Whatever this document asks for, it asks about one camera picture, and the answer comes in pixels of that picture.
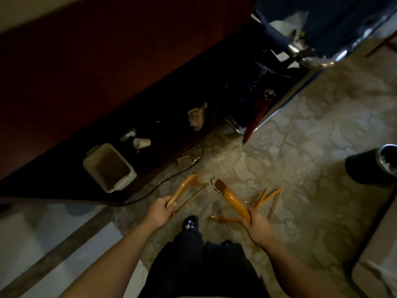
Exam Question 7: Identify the dark round trash can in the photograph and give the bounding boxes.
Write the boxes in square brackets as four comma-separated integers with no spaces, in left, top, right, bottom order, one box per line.
[344,144,397,185]

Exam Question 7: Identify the metal cup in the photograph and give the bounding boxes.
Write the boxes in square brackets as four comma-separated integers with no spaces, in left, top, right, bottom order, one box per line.
[119,128,137,143]

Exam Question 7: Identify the red folded umbrella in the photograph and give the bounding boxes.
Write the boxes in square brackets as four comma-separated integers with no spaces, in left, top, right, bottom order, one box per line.
[242,89,276,145]

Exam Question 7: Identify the thick wooden hanger with hook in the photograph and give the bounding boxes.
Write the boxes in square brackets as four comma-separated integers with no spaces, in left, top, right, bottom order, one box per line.
[210,178,254,224]

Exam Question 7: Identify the person's left forearm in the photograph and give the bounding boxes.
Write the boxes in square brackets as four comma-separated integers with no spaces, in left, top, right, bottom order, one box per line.
[57,221,162,298]

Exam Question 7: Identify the white plastic bin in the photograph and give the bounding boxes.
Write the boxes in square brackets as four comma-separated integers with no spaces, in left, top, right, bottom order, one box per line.
[83,143,138,194]

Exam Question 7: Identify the person's right forearm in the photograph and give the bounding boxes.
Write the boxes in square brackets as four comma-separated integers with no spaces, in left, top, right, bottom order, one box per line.
[255,236,349,298]

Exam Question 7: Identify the black cable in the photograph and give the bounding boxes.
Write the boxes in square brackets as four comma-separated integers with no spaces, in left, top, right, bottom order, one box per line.
[123,144,204,207]

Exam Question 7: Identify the dark blue bag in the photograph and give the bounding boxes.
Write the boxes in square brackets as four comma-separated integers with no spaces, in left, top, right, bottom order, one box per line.
[254,0,397,61]

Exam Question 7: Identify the person's black trousers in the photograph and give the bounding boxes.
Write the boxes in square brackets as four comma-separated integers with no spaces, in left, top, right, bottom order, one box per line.
[138,230,271,298]

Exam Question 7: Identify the crumpled brown paper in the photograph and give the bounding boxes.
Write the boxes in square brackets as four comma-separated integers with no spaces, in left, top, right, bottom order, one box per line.
[187,102,208,131]

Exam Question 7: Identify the person's right hand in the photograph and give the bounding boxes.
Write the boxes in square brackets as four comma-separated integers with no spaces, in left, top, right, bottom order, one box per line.
[238,209,275,246]

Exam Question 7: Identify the slim wooden hanger with bar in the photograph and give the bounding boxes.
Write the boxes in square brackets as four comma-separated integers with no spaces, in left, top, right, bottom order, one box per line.
[210,187,283,223]

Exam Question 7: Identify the person's left hand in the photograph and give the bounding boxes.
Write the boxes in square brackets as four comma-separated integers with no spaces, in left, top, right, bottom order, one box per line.
[140,196,178,232]

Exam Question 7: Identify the chrome luggage cart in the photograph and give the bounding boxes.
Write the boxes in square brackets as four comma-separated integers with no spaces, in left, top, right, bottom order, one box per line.
[223,9,397,136]

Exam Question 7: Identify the white crumpled paper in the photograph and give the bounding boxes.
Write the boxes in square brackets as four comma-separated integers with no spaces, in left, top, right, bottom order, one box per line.
[269,12,309,39]

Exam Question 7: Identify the black shoe with stars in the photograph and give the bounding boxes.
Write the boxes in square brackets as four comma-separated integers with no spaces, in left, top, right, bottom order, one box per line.
[182,215,200,233]

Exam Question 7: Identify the white bed with dark frame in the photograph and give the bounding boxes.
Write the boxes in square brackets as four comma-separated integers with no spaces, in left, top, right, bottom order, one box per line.
[342,189,397,298]

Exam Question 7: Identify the dark red wooden cabinet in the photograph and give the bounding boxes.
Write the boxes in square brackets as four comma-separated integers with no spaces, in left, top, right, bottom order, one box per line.
[0,0,258,206]

